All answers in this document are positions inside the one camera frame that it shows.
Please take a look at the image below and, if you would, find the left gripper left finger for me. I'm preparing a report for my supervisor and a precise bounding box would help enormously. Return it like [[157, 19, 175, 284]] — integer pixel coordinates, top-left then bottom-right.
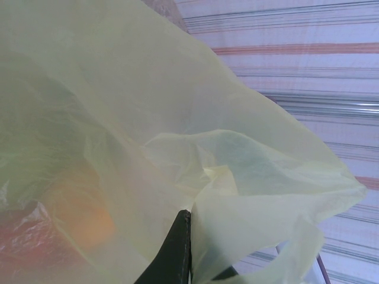
[[138, 209, 192, 284]]

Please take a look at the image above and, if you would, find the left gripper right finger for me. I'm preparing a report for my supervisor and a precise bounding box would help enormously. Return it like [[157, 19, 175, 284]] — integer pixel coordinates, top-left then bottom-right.
[[211, 264, 240, 281]]

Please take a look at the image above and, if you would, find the orange fruit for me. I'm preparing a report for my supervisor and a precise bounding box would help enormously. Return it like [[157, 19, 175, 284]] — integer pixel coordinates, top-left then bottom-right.
[[54, 164, 117, 253]]

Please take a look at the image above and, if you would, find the yellow avocado-print plastic bag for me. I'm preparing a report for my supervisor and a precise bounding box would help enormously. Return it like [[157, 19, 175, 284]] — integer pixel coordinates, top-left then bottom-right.
[[0, 0, 368, 284]]

